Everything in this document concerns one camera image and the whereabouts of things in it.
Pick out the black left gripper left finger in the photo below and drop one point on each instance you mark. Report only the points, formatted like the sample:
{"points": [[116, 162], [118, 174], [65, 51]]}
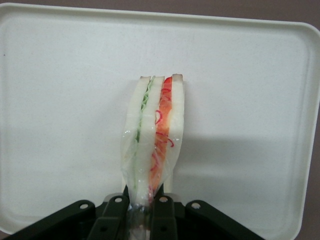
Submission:
{"points": [[107, 220]]}

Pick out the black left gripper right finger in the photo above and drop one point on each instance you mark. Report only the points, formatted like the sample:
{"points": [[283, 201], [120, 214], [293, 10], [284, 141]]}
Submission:
{"points": [[165, 220]]}

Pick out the triangle sandwich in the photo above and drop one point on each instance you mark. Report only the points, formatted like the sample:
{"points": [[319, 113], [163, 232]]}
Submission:
{"points": [[152, 130]]}

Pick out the cream plastic tray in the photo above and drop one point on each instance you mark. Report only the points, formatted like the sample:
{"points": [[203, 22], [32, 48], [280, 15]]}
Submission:
{"points": [[62, 87]]}

